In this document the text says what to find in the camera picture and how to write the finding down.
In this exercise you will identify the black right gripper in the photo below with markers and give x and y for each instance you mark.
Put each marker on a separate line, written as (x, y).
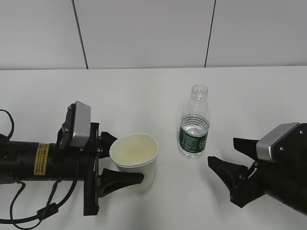
(245, 184)

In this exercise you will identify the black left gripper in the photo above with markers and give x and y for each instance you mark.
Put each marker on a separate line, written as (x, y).
(80, 164)

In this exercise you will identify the white paper cup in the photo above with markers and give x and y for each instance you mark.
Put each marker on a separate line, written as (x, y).
(136, 153)

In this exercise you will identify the clear water bottle green label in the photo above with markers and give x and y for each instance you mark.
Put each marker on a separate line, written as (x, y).
(194, 123)

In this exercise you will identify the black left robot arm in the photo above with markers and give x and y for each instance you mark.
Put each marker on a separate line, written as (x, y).
(33, 161)

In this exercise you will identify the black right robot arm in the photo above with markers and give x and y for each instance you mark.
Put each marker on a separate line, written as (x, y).
(285, 181)

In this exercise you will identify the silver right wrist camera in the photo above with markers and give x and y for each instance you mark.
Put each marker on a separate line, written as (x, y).
(273, 144)

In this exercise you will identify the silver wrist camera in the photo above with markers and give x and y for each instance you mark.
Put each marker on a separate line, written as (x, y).
(273, 144)
(76, 128)

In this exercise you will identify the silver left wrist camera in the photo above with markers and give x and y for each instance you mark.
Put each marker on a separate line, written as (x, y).
(76, 128)

